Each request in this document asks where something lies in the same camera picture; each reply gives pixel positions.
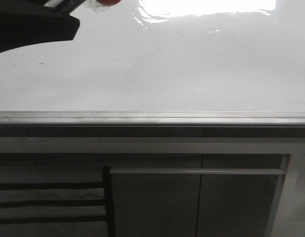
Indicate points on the white whiteboard marker with tape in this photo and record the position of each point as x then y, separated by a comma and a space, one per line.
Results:
68, 6

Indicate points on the black fabric covered robot arm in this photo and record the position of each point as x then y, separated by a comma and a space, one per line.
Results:
28, 22

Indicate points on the white glossy whiteboard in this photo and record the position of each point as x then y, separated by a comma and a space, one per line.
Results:
165, 62

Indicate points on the grey metal whiteboard stand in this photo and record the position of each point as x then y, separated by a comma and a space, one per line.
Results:
221, 181

